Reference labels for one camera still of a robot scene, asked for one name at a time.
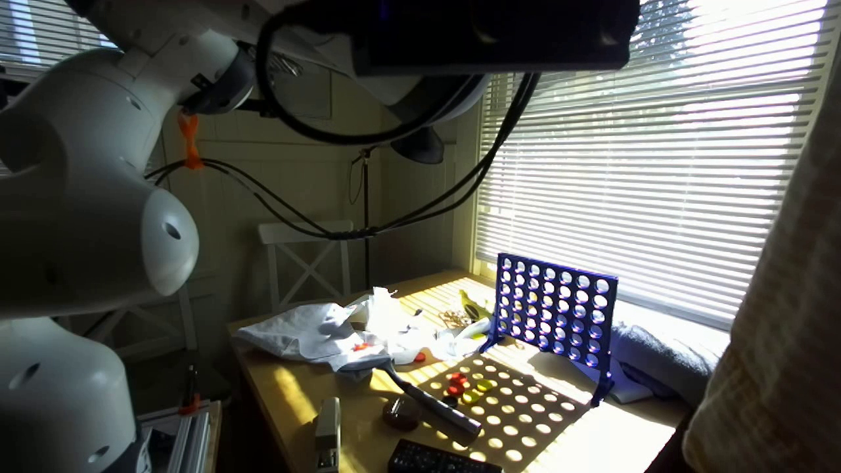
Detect folded grey blue towel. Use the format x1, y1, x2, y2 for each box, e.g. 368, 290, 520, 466
606, 318, 730, 406

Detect thin black tripod pole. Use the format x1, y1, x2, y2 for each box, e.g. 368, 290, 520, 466
353, 143, 378, 292

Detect yellow green packet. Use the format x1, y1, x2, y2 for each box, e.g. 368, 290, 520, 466
458, 288, 495, 327

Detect dark lamp shade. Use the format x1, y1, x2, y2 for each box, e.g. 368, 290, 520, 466
389, 126, 449, 169

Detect white cross-back chair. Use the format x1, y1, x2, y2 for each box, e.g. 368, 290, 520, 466
255, 219, 358, 314
86, 292, 203, 352

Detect blue connect four grid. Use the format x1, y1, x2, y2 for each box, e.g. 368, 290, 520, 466
484, 250, 619, 409

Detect white grey crumpled cloth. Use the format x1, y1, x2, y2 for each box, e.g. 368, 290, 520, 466
232, 288, 495, 376

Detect yellow game disc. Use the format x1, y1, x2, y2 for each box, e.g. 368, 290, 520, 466
462, 376, 496, 406

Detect round metal knob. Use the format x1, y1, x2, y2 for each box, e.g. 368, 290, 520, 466
384, 397, 422, 434

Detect silver stapler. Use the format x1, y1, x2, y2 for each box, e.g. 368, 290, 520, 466
312, 394, 346, 473

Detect black remote control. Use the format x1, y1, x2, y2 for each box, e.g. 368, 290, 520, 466
384, 436, 508, 473

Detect white window blinds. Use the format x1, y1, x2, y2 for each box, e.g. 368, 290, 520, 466
471, 0, 841, 338
0, 0, 120, 76

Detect white slatted rack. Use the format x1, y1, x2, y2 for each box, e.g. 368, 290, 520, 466
133, 401, 227, 473

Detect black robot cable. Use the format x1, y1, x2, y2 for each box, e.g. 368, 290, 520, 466
141, 0, 542, 244

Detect orange cable tie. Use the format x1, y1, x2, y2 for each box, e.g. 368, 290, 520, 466
179, 114, 208, 175

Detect red handled tool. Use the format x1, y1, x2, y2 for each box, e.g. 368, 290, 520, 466
179, 367, 206, 415

